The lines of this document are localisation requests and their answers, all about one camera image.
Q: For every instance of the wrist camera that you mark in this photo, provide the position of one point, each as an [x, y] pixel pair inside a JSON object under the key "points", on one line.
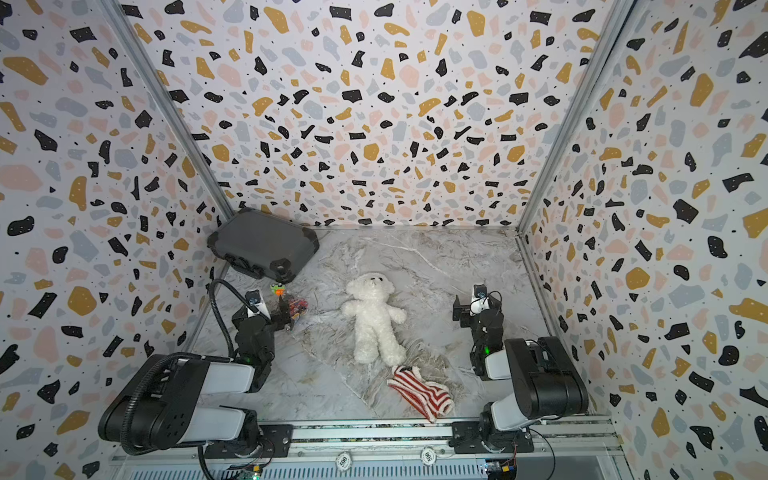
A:
{"points": [[256, 304], [479, 299]]}

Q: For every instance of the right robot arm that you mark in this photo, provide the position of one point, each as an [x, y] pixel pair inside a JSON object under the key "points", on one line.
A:
{"points": [[544, 382]]}

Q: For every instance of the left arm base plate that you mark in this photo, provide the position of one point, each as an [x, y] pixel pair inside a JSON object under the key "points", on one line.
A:
{"points": [[273, 435]]}

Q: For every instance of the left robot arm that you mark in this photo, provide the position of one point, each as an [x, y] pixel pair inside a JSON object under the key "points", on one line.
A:
{"points": [[160, 409]]}

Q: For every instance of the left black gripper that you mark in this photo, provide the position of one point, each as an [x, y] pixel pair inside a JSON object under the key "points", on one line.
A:
{"points": [[280, 313]]}

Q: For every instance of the dark grey hard case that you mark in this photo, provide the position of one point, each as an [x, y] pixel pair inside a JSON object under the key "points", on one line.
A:
{"points": [[264, 246]]}

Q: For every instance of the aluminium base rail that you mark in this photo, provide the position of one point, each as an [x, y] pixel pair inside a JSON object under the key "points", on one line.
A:
{"points": [[579, 447]]}

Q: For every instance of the clear bag of small toys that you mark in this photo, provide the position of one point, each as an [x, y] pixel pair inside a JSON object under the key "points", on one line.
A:
{"points": [[289, 308]]}

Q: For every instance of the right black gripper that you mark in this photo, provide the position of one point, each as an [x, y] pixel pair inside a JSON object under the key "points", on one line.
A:
{"points": [[469, 314]]}

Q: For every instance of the red white striped sweater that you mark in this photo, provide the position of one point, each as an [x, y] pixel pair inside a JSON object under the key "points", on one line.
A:
{"points": [[431, 399]]}

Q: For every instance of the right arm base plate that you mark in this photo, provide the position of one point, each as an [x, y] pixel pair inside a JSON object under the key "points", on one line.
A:
{"points": [[479, 437]]}

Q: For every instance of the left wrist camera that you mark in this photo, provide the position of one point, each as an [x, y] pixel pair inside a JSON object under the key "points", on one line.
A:
{"points": [[256, 304]]}

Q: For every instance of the white teddy bear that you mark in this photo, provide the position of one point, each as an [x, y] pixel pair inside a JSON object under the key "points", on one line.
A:
{"points": [[374, 319]]}

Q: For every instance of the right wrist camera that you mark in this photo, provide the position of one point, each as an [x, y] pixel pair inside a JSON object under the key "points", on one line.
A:
{"points": [[479, 299]]}

